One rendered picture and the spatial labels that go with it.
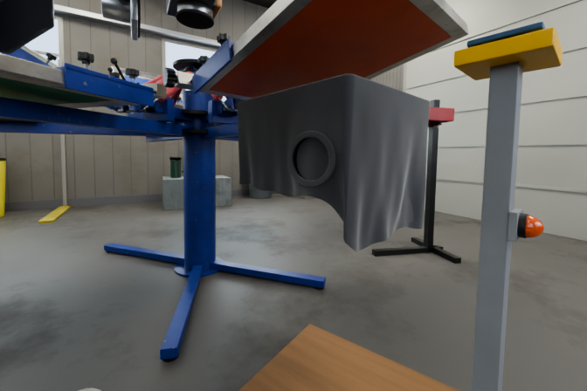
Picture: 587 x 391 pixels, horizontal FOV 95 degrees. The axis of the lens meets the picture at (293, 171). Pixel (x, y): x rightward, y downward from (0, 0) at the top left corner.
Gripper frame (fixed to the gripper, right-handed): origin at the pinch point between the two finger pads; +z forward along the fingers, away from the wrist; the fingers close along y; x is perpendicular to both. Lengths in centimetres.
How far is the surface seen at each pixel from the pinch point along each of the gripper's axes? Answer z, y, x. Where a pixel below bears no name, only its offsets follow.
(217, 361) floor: 105, -79, -29
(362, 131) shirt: 34.2, -12.6, -16.1
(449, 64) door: -101, -87, 325
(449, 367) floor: 116, -22, 34
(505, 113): 37.8, 14.0, -13.9
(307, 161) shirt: 39, -27, -21
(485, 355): 80, 5, -14
